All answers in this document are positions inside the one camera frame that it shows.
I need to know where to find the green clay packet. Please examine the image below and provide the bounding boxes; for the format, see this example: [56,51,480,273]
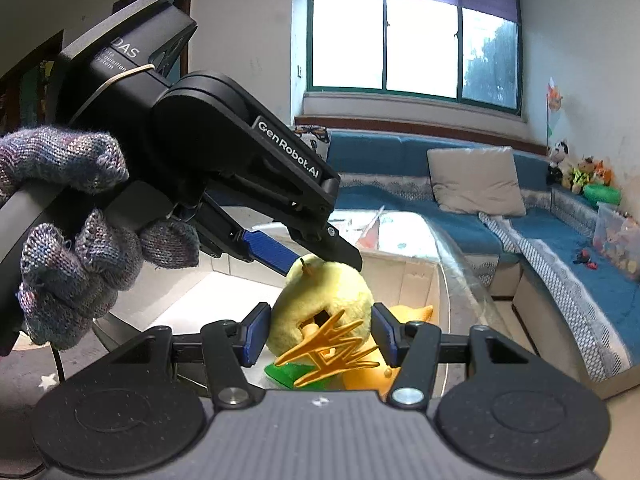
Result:
[264,363,314,389]

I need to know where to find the clear plastic toy bin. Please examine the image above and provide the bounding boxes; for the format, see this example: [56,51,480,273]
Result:
[592,203,640,281]

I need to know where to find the grey knitted gloved left hand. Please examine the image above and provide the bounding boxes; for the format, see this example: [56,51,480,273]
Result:
[1,127,200,350]

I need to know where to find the plastic bags on table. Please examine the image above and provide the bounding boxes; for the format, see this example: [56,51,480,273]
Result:
[329,206,438,260]

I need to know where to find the blue sofa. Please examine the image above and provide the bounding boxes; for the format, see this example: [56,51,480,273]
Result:
[328,131,639,398]

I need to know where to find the yellow rubber duck toy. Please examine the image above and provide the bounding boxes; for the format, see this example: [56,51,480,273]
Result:
[342,302,434,399]

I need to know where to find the grey cushion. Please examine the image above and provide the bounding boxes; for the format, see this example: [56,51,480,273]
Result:
[427,146,526,217]

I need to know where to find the orange plush fox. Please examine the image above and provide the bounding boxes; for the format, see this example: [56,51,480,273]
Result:
[591,160,613,186]

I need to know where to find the yellow plush chick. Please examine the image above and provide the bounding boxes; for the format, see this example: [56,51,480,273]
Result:
[267,255,376,389]

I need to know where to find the black white plush cow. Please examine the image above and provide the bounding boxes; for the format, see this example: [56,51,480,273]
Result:
[546,141,570,185]

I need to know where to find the green framed window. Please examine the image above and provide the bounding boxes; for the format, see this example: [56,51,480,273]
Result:
[307,0,522,114]

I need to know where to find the small flag on wall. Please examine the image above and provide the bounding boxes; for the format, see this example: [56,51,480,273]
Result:
[546,77,563,145]

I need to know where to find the open cardboard shoe box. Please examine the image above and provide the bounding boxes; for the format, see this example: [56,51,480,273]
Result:
[89,219,452,401]

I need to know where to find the brown plush toy green vest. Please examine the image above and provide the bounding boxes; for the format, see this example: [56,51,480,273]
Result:
[562,157,597,195]

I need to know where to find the butterfly print pillow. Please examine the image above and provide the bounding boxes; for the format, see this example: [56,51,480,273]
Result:
[293,125,331,160]

